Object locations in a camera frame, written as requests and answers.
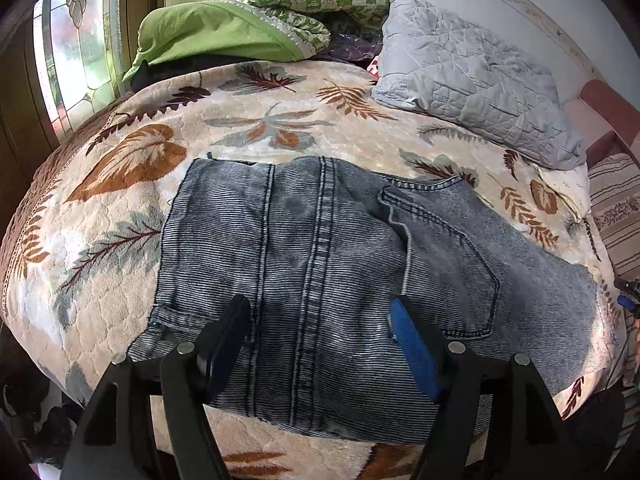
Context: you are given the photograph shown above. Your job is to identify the plain green cloth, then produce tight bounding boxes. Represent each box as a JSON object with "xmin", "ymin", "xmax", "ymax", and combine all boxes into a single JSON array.
[{"xmin": 122, "ymin": 1, "xmax": 302, "ymax": 86}]

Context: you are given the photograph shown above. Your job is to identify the grey denim pants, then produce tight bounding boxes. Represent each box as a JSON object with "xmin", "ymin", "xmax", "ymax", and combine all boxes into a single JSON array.
[{"xmin": 125, "ymin": 155, "xmax": 608, "ymax": 447}]

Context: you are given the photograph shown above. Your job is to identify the black cloth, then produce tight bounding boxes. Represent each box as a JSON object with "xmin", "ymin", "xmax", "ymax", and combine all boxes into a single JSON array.
[{"xmin": 131, "ymin": 57, "xmax": 242, "ymax": 93}]

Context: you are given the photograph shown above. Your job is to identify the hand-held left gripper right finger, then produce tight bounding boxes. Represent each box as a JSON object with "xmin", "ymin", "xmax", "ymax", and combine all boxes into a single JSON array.
[{"xmin": 389, "ymin": 295, "xmax": 586, "ymax": 480}]

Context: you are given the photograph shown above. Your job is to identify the white printed pillow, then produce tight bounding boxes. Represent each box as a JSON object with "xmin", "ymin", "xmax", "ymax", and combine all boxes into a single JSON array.
[{"xmin": 536, "ymin": 159, "xmax": 594, "ymax": 222}]

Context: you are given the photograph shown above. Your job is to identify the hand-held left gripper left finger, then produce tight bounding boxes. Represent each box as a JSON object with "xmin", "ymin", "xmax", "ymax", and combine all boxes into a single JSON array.
[{"xmin": 59, "ymin": 294, "xmax": 252, "ymax": 480}]

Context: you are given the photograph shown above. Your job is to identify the dark purple cloth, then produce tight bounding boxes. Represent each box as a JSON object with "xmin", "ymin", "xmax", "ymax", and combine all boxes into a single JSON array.
[{"xmin": 315, "ymin": 10, "xmax": 389, "ymax": 69}]

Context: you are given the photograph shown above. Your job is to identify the striped cushion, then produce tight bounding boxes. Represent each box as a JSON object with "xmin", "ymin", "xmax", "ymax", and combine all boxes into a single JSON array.
[{"xmin": 587, "ymin": 152, "xmax": 640, "ymax": 282}]

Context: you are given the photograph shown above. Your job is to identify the grey quilted pillow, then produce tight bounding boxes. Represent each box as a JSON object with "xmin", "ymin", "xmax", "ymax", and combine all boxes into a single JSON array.
[{"xmin": 372, "ymin": 0, "xmax": 589, "ymax": 171}]

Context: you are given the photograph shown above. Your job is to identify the pink and brown cushion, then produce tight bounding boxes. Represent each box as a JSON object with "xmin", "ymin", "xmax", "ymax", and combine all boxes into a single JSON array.
[{"xmin": 562, "ymin": 77, "xmax": 640, "ymax": 161}]

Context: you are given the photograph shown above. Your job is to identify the stained glass window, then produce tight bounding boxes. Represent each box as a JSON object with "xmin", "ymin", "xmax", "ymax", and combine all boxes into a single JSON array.
[{"xmin": 32, "ymin": 0, "xmax": 127, "ymax": 134}]

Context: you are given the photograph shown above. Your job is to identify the leaf print blanket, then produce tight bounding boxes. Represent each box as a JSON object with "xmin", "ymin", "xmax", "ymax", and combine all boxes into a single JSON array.
[{"xmin": 0, "ymin": 60, "xmax": 627, "ymax": 480}]

